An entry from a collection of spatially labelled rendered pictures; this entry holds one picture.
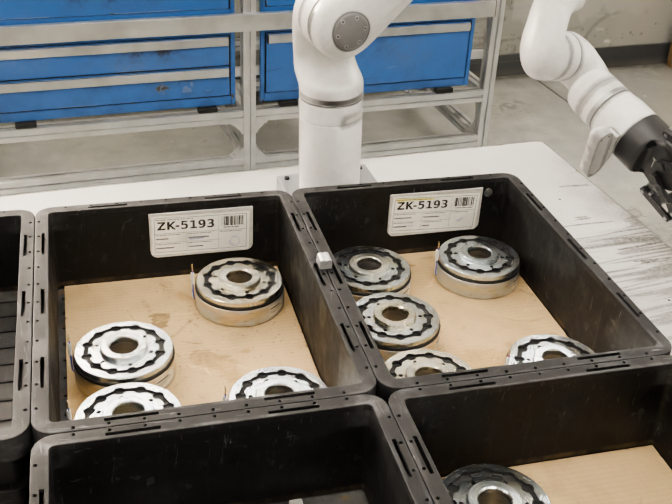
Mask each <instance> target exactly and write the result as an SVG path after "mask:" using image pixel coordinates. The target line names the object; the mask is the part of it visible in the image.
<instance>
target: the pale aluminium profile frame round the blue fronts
mask: <svg viewBox="0 0 672 504"><path fill-rule="evenodd" d="M505 4H506V0H472V1H453V2H434V3H416V4H409V5H408V6H407V7H406V8H405V9H404V10H403V11H402V12H401V13H400V14H399V15H398V16H397V17H396V18H395V19H394V20H393V21H392V22H391V23H397V22H414V21H431V20H448V19H465V18H481V17H487V24H486V32H485V40H484V47H483V49H476V50H472V52H471V59H482V63H481V71H480V79H479V78H478V77H477V76H476V75H475V74H473V73H472V72H471V71H470V70H469V77H468V85H463V86H464V87H465V88H457V89H453V88H452V87H451V86H448V87H436V88H424V89H416V90H417V91H418V92H413V89H412V90H403V92H405V93H397V94H385V95H373V96H363V111H362V112H370V111H381V110H392V109H404V108H415V107H427V106H434V107H435V108H436V109H437V110H438V111H439V112H441V113H442V114H443V115H444V116H445V117H446V118H447V119H448V120H449V121H450V122H451V123H452V124H453V125H454V126H455V127H457V128H458V129H459V130H460V131H461V132H462V133H452V134H441V135H431V136H421V137H411V138H400V139H390V140H380V141H370V142H361V158H365V157H375V156H385V155H394V154H404V153H414V152H423V151H433V150H443V149H453V148H462V147H471V148H472V147H482V146H486V144H487V137H488V129H489V122H490V114H491V107H492V100H493V92H494V85H495V78H496V70H497V63H498V56H499V48H500V41H501V33H502V26H503V19H504V11H505ZM292 18H293V10H285V11H266V12H256V0H240V13H229V14H210V15H191V16H171V17H152V18H132V19H113V20H94V21H76V22H59V23H41V24H23V25H4V26H0V46H10V45H26V44H43V43H59V42H75V41H91V40H107V39H125V38H142V37H160V36H177V35H195V34H212V33H229V32H240V37H239V38H235V51H240V66H235V77H238V76H240V79H235V104H233V106H234V107H228V108H226V107H225V106H224V105H216V106H204V107H197V110H192V111H180V112H168V113H156V114H143V115H131V116H119V117H107V118H95V119H83V120H71V121H59V122H47V123H36V120H33V121H20V122H15V125H11V126H0V144H6V143H17V142H29V141H40V140H51V139H63V138H74V137H85V136H97V135H108V134H120V133H131V132H142V131H154V130H165V129H176V128H188V127H199V126H210V125H219V126H220V128H221V130H222V132H223V133H224V135H225V137H226V139H227V140H228V142H229V144H230V146H231V148H232V149H233V152H232V153H229V155H226V156H216V157H206V158H196V159H186V160H175V161H165V162H155V163H145V164H134V165H124V166H114V167H104V168H93V169H83V170H73V171H63V172H53V173H42V174H32V175H22V176H12V177H1V178H0V195H5V194H15V193H25V192H34V191H44V190H54V189H63V188H73V187H83V186H93V185H102V184H112V183H122V182H132V181H141V180H151V179H161V178H170V177H180V176H190V175H200V174H209V173H219V172H229V171H239V170H241V171H249V170H256V169H258V168H268V167H278V166H287V165H297V164H299V148H298V149H288V150H278V151H267V152H265V150H261V149H260V148H259V147H258V146H257V144H256V133H257V132H258V130H259V129H260V128H261V127H262V126H263V124H264V123H267V121H268V120H279V119H290V118H299V102H298V100H297V99H289V100H278V103H276V104H264V105H256V91H260V78H256V75H260V65H256V50H260V36H256V31H263V30H279V29H292ZM472 102H475V107H476V111H475V118H474V121H472V120H471V119H470V118H468V117H467V116H466V115H465V114H464V113H463V112H462V111H461V110H459V109H458V108H457V107H456V106H455V105H454V104H461V103H472Z"/></svg>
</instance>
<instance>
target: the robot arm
mask: <svg viewBox="0 0 672 504"><path fill-rule="evenodd" d="M412 1H413V0H296V1H295V4H294V9H293V18H292V32H293V56H294V69H295V73H296V77H297V80H298V84H299V189H300V188H308V187H321V186H334V185H347V184H359V183H360V162H361V138H362V111H363V88H364V82H363V77H362V74H361V72H360V70H359V68H358V65H357V63H356V60H355V55H357V54H358V53H360V52H361V51H363V50H364V49H365V48H366V47H367V46H369V45H370V44H371V43H372V42H373V41H374V40H375V39H376V38H377V37H378V36H379V35H380V34H381V33H382V32H383V31H384V29H385V28H386V27H387V26H388V25H389V24H390V23H391V22H392V21H393V20H394V19H395V18H396V17H397V16H398V15H399V14H400V13H401V12H402V11H403V10H404V9H405V8H406V7H407V6H408V5H409V4H410V3H411V2H412ZM585 1H586V0H534V2H533V4H532V7H531V9H530V12H529V15H528V19H527V22H526V25H525V28H524V31H523V34H522V38H521V43H520V60H521V64H522V67H523V69H524V71H525V73H526V74H527V75H528V76H529V77H531V78H533V79H536V80H541V81H559V82H560V83H562V84H563V85H564V86H565V87H566V88H567V89H568V90H569V92H568V103H569V105H570V107H571V108H572V110H573V111H574V112H575V113H576V114H577V115H578V116H579V117H580V118H581V119H582V120H583V121H584V122H585V123H586V124H587V125H588V126H589V127H590V128H591V129H592V130H591V131H590V134H589V138H588V141H587V144H586V147H585V151H584V155H583V157H582V161H581V164H580V169H581V171H582V172H583V173H584V174H585V175H586V176H587V177H592V176H593V175H595V174H596V173H598V172H599V171H600V169H601V168H602V167H603V166H604V164H605V163H606V162H607V160H608V159H609V158H610V156H611V155H612V154H613V155H614V156H615V157H616V158H617V159H618V160H619V161H620V162H621V163H622V164H623V165H624V166H625V167H626V168H627V169H628V170H629V171H631V172H642V173H644V175H645V176H646V178H647V180H648V183H647V184H646V185H644V186H642V187H641V188H640V192H641V193H642V194H643V196H644V197H645V198H646V199H647V200H648V202H649V203H650V204H651V205H652V206H653V208H654V209H655V210H656V211H657V212H658V213H659V215H660V216H661V217H662V218H663V219H664V221H666V222H669V221H671V220H672V192H671V193H669V194H668V193H667V191H666V190H668V191H672V127H669V126H668V125H667V124H666V123H665V122H664V121H663V120H662V119H661V118H660V117H659V116H658V115H657V114H656V113H655V112H654V111H653V110H652V109H651V108H650V107H649V106H647V105H646V104H645V103H644V102H643V101H642V100H641V99H639V98H638V97H636V96H635V95H634V94H632V93H631V92H630V91H629V90H628V89H627V88H626V87H625V86H624V85H623V84H622V83H621V82H620V81H619V80H617V78H615V77H614V76H613V75H612V74H611V73H610V72H609V71H608V69H607V67H606V65H605V63H604V62H603V60H602V59H601V58H600V56H599V55H598V53H597V52H596V50H595V49H594V47H593V46H592V45H591V44H590V43H589V42H588V41H587V40H586V39H585V38H583V37H582V36H580V35H579V34H577V33H575V32H572V31H566V30H567V26H568V23H569V19H570V16H571V14H572V13H573V12H576V11H578V10H580V9H582V7H583V6H584V4H585ZM663 204H666V207H667V209H668V212H667V211H666V210H665V209H664V208H663V206H662V205H663Z"/></svg>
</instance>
